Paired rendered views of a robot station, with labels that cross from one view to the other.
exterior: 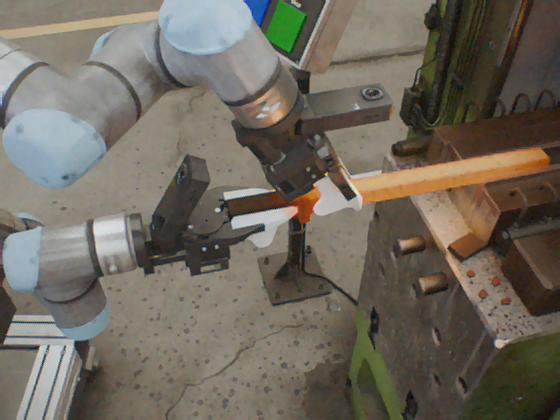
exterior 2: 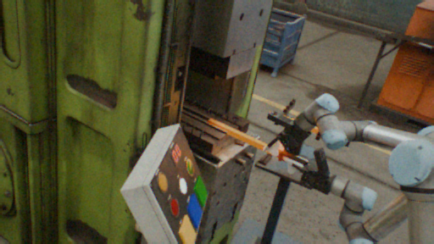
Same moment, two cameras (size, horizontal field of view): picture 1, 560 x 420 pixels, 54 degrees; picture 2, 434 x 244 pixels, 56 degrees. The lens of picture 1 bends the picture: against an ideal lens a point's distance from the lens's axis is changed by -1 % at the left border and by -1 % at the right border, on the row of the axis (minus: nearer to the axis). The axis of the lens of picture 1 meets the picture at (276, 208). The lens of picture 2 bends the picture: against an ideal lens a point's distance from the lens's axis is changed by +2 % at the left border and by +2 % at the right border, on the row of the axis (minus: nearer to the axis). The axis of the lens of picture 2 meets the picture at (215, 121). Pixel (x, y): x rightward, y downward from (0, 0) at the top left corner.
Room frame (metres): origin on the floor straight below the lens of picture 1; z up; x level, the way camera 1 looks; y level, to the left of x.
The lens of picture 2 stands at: (1.72, 0.71, 1.83)
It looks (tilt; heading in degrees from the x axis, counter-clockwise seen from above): 28 degrees down; 223
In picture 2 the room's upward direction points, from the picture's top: 11 degrees clockwise
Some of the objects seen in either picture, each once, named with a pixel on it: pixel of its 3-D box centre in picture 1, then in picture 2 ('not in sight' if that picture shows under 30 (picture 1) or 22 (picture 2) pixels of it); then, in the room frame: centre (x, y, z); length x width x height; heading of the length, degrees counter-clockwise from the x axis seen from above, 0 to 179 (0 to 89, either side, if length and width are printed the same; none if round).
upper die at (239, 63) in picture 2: not in sight; (198, 46); (0.64, -0.48, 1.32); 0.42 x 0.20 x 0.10; 104
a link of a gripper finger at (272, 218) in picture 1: (264, 230); not in sight; (0.47, 0.02, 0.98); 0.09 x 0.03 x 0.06; 102
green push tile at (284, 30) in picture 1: (286, 27); (199, 191); (0.96, -0.02, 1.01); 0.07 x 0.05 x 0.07; 39
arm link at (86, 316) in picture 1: (70, 293); (351, 219); (0.44, 0.29, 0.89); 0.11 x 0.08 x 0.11; 46
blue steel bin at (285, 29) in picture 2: not in sight; (253, 33); (-2.59, -2.95, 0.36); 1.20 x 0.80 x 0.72; 110
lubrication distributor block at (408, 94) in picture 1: (413, 108); not in sight; (0.98, -0.30, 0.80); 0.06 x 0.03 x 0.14; 14
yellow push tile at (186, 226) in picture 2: not in sight; (186, 234); (1.11, 0.11, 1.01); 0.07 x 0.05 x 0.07; 39
